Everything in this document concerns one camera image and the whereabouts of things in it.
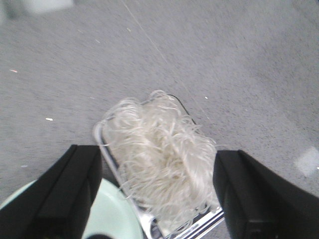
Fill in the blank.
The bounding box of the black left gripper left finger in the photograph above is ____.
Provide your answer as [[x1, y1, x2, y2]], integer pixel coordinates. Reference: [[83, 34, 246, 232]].
[[0, 145, 102, 239]]

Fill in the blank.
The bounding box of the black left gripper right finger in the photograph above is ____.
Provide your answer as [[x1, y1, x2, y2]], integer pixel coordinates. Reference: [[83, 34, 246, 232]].
[[213, 150, 319, 239]]

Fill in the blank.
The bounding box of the white vermicelli noodle bundle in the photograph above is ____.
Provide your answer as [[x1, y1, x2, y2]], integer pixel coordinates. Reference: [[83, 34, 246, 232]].
[[99, 90, 220, 231]]

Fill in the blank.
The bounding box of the light green plate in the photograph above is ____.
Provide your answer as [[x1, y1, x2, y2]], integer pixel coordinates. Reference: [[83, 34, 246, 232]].
[[0, 179, 143, 239]]

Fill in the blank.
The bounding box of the black silver kitchen scale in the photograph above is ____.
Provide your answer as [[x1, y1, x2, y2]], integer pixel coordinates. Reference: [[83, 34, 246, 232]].
[[93, 93, 225, 239]]

